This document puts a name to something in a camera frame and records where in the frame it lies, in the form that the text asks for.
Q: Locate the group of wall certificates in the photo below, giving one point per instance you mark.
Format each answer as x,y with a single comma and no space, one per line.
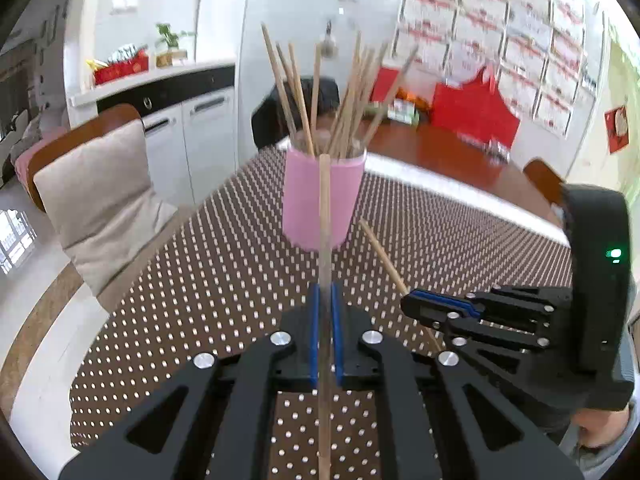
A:
475,10

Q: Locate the beige sofa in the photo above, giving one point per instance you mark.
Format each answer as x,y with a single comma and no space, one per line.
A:
20,125

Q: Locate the pink blanket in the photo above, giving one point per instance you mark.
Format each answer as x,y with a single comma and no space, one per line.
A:
30,152

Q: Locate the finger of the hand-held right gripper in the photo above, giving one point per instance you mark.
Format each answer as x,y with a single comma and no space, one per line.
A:
520,305
500,335

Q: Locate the small potted green plant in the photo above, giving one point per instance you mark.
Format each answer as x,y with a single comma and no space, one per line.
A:
170,57

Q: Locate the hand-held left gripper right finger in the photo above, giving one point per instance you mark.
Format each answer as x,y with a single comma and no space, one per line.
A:
337,340

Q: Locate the red tin box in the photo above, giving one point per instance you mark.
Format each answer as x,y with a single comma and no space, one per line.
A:
122,71

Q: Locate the pale green fringed valance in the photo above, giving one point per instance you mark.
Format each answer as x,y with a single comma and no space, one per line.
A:
625,60

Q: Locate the wooden chair with cushion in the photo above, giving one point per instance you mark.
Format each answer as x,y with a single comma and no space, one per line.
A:
100,185

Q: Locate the red upright box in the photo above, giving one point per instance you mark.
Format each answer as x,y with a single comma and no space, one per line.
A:
385,85

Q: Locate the yellow packet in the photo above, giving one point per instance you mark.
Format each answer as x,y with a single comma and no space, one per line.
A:
96,64

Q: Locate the single wooden chopstick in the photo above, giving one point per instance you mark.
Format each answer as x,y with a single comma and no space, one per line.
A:
382,255
325,240

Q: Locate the silver snack packet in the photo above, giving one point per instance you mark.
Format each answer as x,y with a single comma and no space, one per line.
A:
496,151

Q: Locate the large red gift bag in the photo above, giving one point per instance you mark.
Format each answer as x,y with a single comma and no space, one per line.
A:
475,110

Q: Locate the brown polka dot tablecloth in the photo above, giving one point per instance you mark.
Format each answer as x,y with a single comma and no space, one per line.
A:
200,285

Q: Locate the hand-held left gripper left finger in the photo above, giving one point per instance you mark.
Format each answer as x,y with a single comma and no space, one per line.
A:
314,340

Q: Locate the orange snack packets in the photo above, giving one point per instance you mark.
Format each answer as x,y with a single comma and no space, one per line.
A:
415,100

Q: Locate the pink cup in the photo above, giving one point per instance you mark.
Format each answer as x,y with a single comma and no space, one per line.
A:
305,200

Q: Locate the bunch of wooden chopsticks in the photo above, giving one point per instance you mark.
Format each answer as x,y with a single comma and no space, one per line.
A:
345,125

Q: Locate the small hanging wall ornament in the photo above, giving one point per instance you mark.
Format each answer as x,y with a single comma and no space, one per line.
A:
328,47

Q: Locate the white door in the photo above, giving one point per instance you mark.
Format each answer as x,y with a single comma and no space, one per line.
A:
595,160

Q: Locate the person's right forearm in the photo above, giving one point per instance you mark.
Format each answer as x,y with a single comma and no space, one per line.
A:
600,430

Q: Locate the small wall photo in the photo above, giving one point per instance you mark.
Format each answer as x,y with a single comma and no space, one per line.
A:
589,80

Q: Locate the red diamond door decoration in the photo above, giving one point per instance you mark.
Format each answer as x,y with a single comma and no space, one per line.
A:
617,127

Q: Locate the white sideboard cabinet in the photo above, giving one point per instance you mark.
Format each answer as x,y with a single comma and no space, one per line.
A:
210,135

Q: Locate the black jacket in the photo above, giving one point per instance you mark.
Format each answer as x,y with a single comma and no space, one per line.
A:
270,120

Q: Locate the white double wall switch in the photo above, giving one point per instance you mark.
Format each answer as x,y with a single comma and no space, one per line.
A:
124,4

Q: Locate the patterned cloth pouch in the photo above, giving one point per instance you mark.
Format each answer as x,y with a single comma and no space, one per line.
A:
127,54

